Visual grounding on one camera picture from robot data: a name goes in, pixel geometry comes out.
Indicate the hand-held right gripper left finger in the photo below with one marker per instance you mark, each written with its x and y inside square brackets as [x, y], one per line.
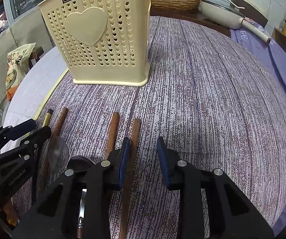
[124, 161]

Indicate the aluminium sliding window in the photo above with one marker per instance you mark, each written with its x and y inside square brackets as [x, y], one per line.
[20, 0]

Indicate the all-metal spoon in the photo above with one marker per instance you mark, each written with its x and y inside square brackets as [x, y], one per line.
[58, 151]

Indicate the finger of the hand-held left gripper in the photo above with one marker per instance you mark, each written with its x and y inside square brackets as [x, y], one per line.
[39, 135]
[20, 129]

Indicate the printed snack bag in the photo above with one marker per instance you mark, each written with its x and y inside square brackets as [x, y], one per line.
[18, 64]

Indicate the white and brown rice cooker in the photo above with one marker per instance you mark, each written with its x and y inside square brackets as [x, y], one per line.
[251, 7]

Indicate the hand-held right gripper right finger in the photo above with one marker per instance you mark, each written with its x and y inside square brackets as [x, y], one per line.
[164, 164]

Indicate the white pan with glass lid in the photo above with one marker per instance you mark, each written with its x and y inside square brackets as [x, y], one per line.
[222, 15]

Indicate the beige cloth panel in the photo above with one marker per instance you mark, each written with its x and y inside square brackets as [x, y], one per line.
[5, 42]

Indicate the cream perforated utensil basket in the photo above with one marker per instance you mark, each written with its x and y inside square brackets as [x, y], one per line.
[95, 34]

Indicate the person's left hand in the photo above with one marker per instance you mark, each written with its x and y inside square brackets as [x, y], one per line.
[10, 214]

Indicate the purple floral blanket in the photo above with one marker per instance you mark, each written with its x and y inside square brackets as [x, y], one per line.
[277, 74]

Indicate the dark wooden chair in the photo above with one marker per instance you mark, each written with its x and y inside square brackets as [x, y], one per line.
[37, 54]

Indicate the white ladle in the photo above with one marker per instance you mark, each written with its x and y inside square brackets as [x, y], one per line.
[231, 1]

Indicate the woven basket basin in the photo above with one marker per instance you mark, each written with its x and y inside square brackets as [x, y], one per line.
[174, 0]

